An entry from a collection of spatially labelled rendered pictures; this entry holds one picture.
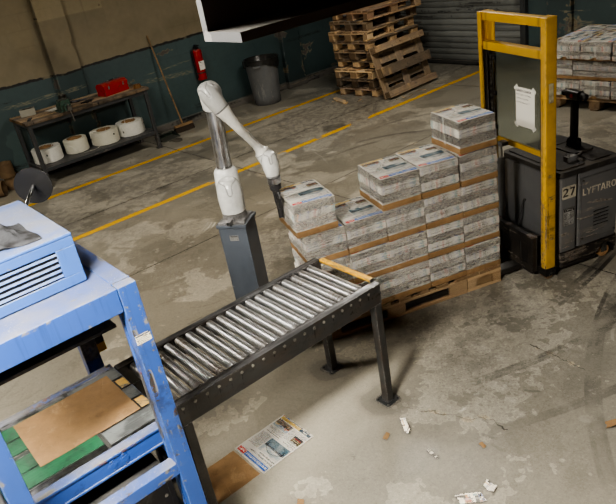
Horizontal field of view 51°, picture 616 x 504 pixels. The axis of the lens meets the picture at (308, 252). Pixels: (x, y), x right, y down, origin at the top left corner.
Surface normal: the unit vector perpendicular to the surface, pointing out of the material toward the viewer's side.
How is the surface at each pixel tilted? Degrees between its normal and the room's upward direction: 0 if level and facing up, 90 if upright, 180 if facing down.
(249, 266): 90
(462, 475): 0
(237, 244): 90
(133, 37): 90
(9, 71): 90
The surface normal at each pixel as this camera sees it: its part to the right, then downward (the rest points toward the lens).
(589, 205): 0.34, 0.37
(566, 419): -0.16, -0.88
